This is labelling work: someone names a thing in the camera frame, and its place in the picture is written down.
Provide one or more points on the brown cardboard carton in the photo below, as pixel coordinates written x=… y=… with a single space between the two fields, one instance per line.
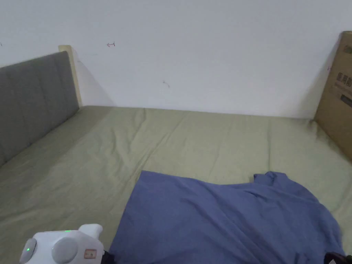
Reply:
x=337 y=115

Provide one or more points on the grey padded headboard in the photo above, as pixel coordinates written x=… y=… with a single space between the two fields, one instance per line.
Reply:
x=33 y=104

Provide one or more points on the bed with pale green sheet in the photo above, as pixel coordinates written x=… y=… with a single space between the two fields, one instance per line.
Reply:
x=82 y=165

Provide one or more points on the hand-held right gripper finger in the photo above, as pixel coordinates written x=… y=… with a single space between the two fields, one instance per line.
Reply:
x=338 y=259

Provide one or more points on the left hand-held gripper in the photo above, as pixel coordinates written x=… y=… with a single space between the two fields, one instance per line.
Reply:
x=66 y=247

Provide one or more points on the dark blue shirt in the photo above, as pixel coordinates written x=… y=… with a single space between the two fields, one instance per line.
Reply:
x=209 y=220

